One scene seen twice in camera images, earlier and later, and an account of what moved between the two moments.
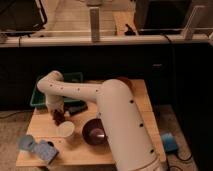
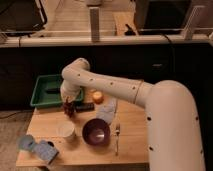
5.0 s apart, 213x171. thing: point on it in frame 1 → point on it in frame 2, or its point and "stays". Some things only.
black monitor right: (161, 17) stays
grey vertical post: (94, 18) stays
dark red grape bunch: (58, 117) → (68, 108)
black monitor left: (21, 16) stays
